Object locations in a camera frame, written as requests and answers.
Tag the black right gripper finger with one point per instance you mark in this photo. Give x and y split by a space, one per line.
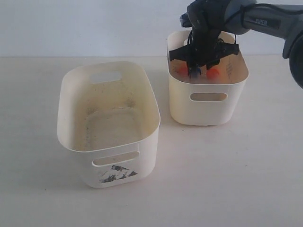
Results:
211 61

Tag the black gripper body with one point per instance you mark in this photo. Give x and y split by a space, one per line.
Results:
200 45

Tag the blue-capped clear tube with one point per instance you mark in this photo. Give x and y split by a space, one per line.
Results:
199 72

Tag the orange-capped clear tube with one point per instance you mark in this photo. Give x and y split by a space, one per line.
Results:
183 71
212 74

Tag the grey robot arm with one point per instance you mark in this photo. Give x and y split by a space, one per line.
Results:
208 18

